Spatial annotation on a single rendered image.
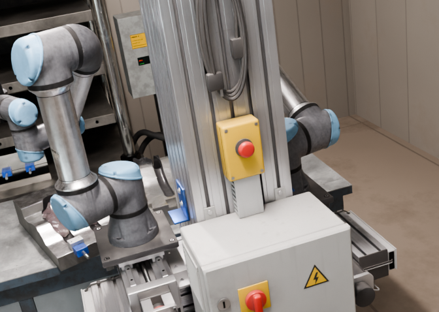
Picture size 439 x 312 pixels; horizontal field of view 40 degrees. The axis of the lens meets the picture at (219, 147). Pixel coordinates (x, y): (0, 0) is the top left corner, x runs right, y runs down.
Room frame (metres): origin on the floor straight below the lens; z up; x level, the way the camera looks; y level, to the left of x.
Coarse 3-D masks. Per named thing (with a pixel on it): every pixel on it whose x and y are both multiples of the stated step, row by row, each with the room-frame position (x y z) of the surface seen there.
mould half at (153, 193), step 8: (168, 160) 2.38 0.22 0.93; (144, 168) 2.34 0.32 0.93; (152, 168) 2.33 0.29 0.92; (168, 168) 2.33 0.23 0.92; (144, 176) 2.30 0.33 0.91; (152, 176) 2.30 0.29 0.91; (168, 176) 2.29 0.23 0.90; (144, 184) 2.26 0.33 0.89; (152, 184) 2.26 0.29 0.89; (152, 192) 2.19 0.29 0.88; (160, 192) 2.18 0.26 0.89; (152, 200) 2.10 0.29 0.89; (160, 200) 2.09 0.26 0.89; (160, 208) 2.04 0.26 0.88; (168, 208) 2.05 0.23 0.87; (176, 208) 2.06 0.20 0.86; (168, 216) 2.05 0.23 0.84
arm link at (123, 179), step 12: (108, 168) 1.57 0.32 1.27; (120, 168) 1.56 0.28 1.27; (132, 168) 1.56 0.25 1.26; (108, 180) 1.53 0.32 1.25; (120, 180) 1.54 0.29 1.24; (132, 180) 1.55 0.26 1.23; (120, 192) 1.52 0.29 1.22; (132, 192) 1.54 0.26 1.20; (144, 192) 1.59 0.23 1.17; (120, 204) 1.52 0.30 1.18; (132, 204) 1.54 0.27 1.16; (144, 204) 1.57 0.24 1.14
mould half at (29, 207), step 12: (36, 192) 2.31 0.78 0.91; (48, 192) 2.29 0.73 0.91; (24, 204) 2.20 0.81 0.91; (36, 204) 2.20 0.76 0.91; (24, 216) 2.16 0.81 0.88; (36, 216) 2.16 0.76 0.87; (108, 216) 2.08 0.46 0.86; (36, 228) 2.01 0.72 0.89; (48, 228) 2.01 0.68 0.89; (84, 228) 2.02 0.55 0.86; (36, 240) 2.07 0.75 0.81; (48, 240) 1.96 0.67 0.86; (60, 240) 1.96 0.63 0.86; (84, 240) 1.93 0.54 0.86; (48, 252) 1.93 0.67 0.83; (60, 252) 1.88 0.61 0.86; (72, 252) 1.87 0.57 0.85; (96, 252) 1.91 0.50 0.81; (60, 264) 1.84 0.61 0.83; (72, 264) 1.86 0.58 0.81
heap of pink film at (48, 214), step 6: (48, 204) 2.20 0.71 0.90; (48, 210) 2.14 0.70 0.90; (42, 216) 2.12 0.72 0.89; (48, 216) 2.06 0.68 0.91; (54, 216) 2.05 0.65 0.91; (48, 222) 2.04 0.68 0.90; (54, 222) 2.03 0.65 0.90; (60, 222) 2.03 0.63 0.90; (96, 222) 2.05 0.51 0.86; (54, 228) 2.01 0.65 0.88; (60, 228) 2.00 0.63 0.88; (66, 228) 2.01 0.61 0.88; (60, 234) 1.99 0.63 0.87; (66, 234) 1.99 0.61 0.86
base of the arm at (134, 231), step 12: (120, 216) 1.54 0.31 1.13; (132, 216) 1.54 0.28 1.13; (144, 216) 1.56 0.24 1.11; (108, 228) 1.57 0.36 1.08; (120, 228) 1.53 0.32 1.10; (132, 228) 1.53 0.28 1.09; (144, 228) 1.54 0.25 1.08; (156, 228) 1.57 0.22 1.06; (120, 240) 1.52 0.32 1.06; (132, 240) 1.52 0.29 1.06; (144, 240) 1.53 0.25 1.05
